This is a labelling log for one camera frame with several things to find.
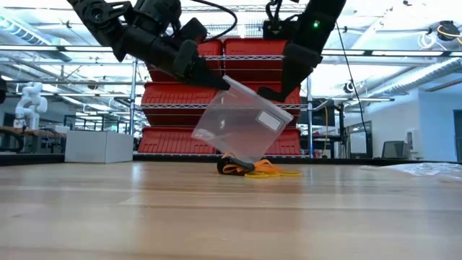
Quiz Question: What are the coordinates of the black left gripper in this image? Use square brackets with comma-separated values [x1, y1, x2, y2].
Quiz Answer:
[114, 25, 231, 91]

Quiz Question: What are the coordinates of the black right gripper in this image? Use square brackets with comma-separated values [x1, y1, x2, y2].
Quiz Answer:
[256, 0, 347, 104]

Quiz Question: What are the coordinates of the clear plastic zip bag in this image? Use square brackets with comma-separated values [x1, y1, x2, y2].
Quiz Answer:
[359, 162, 462, 182]
[191, 74, 295, 164]
[364, 164, 462, 183]

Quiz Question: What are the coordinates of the red plastic bin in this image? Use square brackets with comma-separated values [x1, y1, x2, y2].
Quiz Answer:
[223, 37, 289, 82]
[146, 38, 224, 83]
[141, 82, 221, 126]
[220, 126, 302, 156]
[222, 81, 302, 128]
[137, 126, 220, 155]

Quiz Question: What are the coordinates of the black monitor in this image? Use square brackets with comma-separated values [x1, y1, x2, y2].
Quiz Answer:
[300, 97, 336, 127]

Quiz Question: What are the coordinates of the white screen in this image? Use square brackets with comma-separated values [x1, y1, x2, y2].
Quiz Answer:
[349, 122, 370, 157]

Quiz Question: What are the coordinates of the grey monitor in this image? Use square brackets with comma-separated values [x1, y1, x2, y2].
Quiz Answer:
[381, 140, 411, 160]

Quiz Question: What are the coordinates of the white cardboard box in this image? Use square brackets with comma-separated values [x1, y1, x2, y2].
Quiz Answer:
[64, 130, 134, 164]

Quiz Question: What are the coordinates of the wooden workbench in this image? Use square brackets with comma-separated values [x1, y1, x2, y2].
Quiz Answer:
[0, 126, 68, 155]

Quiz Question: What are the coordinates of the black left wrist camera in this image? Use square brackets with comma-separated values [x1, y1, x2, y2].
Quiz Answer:
[175, 17, 209, 45]

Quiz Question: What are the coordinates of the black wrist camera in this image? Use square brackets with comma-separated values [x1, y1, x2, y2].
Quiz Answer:
[262, 19, 301, 41]
[175, 17, 209, 45]

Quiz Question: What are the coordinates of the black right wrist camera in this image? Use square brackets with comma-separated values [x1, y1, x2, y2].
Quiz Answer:
[262, 19, 301, 41]

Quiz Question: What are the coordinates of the black hanging cable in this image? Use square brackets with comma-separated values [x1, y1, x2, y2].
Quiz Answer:
[335, 19, 370, 140]

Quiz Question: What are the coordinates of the black left camera cable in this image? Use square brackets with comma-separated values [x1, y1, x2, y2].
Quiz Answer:
[189, 0, 239, 41]

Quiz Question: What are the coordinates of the chrome wire shelving cart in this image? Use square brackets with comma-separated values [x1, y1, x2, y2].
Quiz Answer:
[128, 3, 315, 160]

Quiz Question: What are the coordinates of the silver ventilation duct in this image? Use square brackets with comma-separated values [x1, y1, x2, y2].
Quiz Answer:
[355, 56, 462, 100]
[0, 16, 73, 62]

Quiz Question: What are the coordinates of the white wall device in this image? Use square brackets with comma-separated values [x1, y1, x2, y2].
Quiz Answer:
[406, 129, 424, 160]

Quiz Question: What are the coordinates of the black ceiling cable reel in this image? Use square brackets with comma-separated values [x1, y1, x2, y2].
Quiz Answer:
[435, 20, 460, 42]

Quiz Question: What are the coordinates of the black aluminium table frame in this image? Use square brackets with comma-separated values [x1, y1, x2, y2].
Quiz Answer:
[0, 153, 462, 168]

